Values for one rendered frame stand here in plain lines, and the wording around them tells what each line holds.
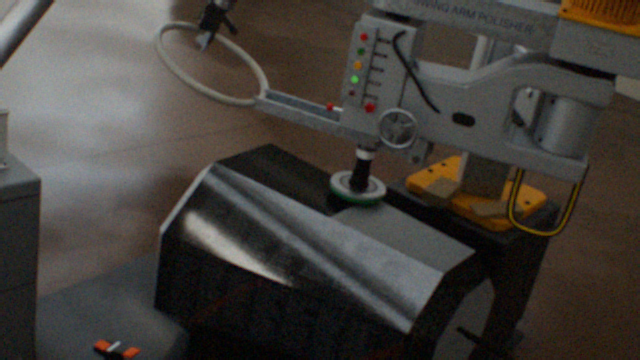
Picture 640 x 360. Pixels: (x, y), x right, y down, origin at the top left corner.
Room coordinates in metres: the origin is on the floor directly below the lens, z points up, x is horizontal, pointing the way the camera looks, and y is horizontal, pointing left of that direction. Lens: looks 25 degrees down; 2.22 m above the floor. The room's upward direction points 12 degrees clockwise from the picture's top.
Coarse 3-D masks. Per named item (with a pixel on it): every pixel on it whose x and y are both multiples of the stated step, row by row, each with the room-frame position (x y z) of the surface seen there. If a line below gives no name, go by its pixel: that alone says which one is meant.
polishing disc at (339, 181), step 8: (336, 176) 2.85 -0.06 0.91; (344, 176) 2.86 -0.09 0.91; (336, 184) 2.78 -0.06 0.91; (344, 184) 2.79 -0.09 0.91; (376, 184) 2.85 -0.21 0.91; (344, 192) 2.73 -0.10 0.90; (352, 192) 2.74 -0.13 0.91; (360, 192) 2.75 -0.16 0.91; (368, 192) 2.77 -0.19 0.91; (376, 192) 2.78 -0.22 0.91; (384, 192) 2.80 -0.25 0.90
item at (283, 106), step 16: (256, 96) 2.87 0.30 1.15; (272, 96) 2.97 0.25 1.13; (288, 96) 2.95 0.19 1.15; (272, 112) 2.85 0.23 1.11; (288, 112) 2.84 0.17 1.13; (304, 112) 2.82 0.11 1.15; (320, 112) 2.92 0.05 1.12; (336, 112) 2.91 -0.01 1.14; (320, 128) 2.80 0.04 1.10; (336, 128) 2.79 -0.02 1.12; (368, 144) 2.76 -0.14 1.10; (400, 144) 2.73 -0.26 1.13; (432, 144) 2.82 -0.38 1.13; (416, 160) 2.68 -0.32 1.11
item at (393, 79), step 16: (368, 16) 2.74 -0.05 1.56; (384, 16) 2.77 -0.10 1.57; (384, 32) 2.72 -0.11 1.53; (416, 32) 2.70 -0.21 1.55; (384, 48) 2.72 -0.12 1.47; (400, 48) 2.70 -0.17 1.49; (416, 48) 2.76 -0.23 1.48; (384, 64) 2.71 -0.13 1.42; (400, 64) 2.70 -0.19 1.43; (416, 64) 2.78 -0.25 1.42; (368, 80) 2.72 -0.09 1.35; (384, 80) 2.71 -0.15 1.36; (400, 80) 2.70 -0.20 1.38; (384, 96) 2.71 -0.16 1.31; (400, 96) 2.70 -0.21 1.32; (352, 112) 2.73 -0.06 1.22; (352, 128) 2.73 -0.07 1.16; (368, 128) 2.71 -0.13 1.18; (384, 128) 2.70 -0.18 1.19
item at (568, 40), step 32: (384, 0) 2.72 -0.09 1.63; (416, 0) 2.70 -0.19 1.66; (448, 0) 2.67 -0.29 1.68; (480, 0) 2.65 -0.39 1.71; (512, 0) 2.71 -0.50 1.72; (480, 32) 2.64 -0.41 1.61; (512, 32) 2.62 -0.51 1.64; (544, 32) 2.60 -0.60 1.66; (576, 32) 2.56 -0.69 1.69; (608, 32) 2.54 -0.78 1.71; (576, 64) 2.58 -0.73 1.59; (608, 64) 2.53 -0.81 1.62
